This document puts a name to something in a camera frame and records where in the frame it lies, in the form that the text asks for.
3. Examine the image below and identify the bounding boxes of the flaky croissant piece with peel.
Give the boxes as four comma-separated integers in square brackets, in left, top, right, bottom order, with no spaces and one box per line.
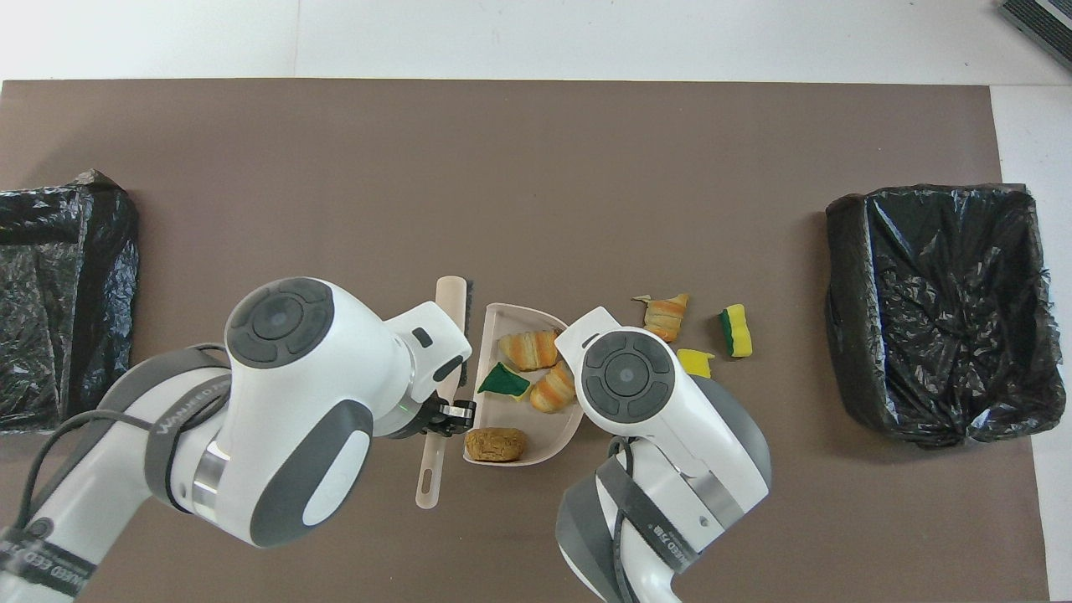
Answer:
[632,293,690,345]

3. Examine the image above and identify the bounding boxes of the grey ribbed device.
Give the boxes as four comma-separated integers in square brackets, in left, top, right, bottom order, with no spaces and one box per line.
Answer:
[997,0,1072,72]

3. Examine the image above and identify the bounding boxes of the plain yellow sponge piece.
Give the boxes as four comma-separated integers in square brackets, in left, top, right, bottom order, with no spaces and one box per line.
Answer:
[675,348,717,379]

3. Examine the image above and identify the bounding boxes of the black bag lined bin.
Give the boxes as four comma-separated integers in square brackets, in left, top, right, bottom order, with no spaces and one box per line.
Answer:
[825,184,1066,447]
[0,170,141,435]

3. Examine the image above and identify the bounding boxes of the yellow sponge green backing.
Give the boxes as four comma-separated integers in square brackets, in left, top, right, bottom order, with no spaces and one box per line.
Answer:
[719,304,753,358]

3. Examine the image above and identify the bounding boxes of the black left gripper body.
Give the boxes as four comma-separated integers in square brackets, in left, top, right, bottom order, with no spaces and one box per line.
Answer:
[400,392,449,439]

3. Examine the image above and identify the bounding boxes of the brown bread roll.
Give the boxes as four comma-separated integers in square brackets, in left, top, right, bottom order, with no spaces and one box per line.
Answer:
[465,427,529,463]

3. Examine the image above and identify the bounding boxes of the orange striped croissant piece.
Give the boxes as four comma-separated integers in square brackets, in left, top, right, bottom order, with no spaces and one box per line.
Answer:
[498,329,560,372]

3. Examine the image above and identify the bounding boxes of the brown paper mat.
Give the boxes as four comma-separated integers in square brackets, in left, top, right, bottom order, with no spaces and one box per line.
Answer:
[0,80,1052,603]

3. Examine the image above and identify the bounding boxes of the beige plastic dustpan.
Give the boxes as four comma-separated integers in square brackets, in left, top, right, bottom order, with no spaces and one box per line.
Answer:
[462,302,587,467]

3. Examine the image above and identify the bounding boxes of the green yellow sponge wedge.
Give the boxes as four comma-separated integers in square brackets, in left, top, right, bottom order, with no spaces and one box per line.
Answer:
[477,362,532,401]

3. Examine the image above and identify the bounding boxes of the pale croissant piece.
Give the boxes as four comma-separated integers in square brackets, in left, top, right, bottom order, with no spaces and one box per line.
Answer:
[530,360,579,414]

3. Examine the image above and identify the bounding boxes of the beige brush black bristles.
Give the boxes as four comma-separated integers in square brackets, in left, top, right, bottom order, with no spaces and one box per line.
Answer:
[415,276,475,510]

